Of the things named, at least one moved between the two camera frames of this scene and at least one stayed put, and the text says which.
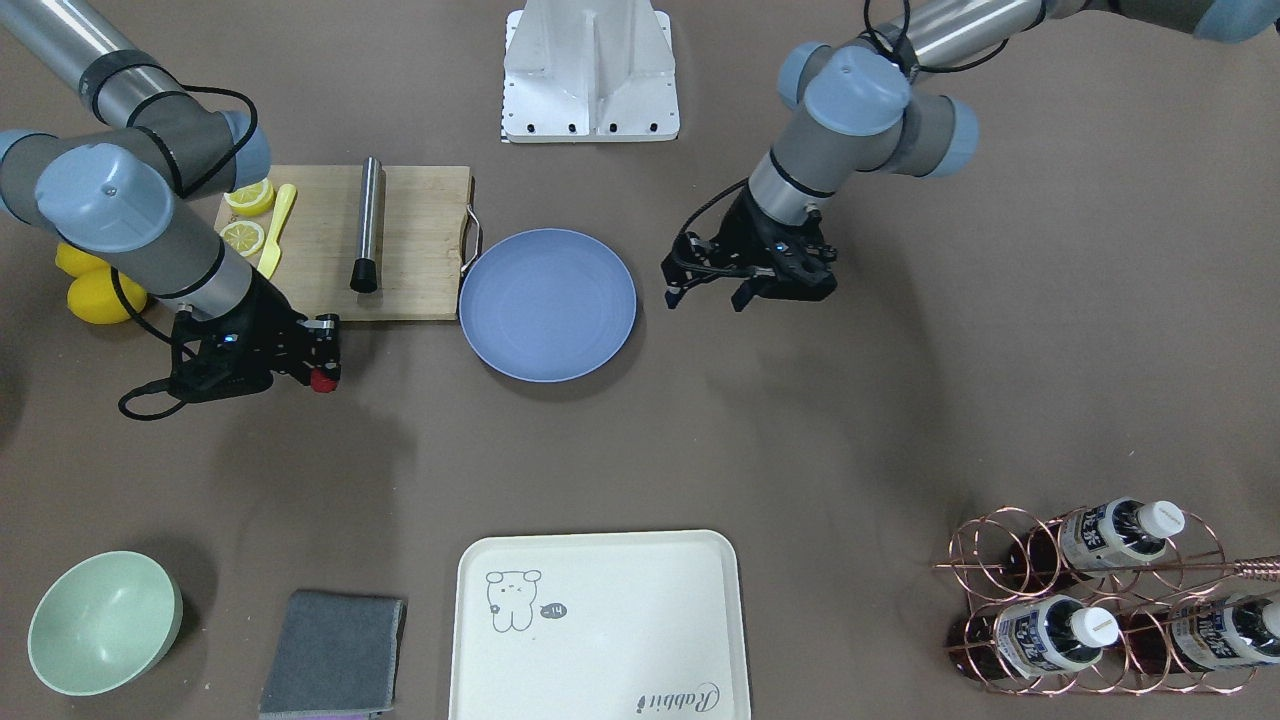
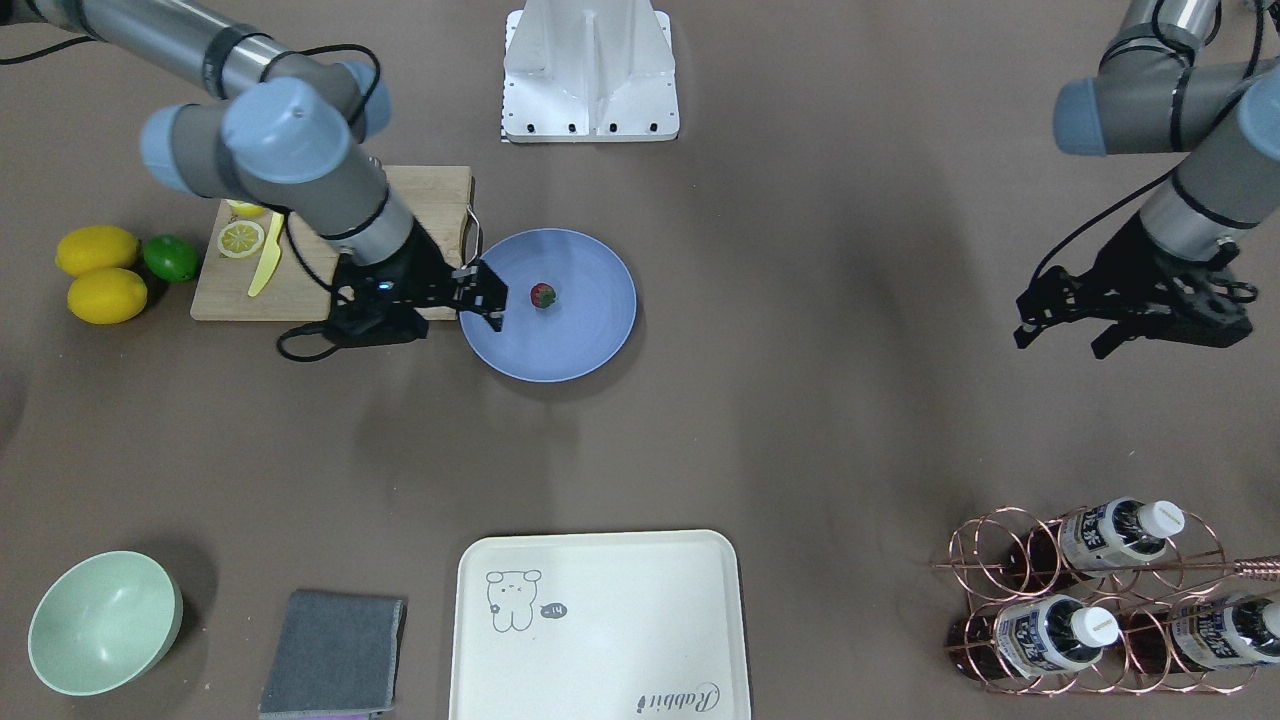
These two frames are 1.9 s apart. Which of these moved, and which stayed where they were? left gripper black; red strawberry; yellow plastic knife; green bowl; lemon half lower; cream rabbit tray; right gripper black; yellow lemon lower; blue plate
Moved: left gripper black; red strawberry; right gripper black
Stayed: yellow lemon lower; lemon half lower; cream rabbit tray; yellow plastic knife; blue plate; green bowl
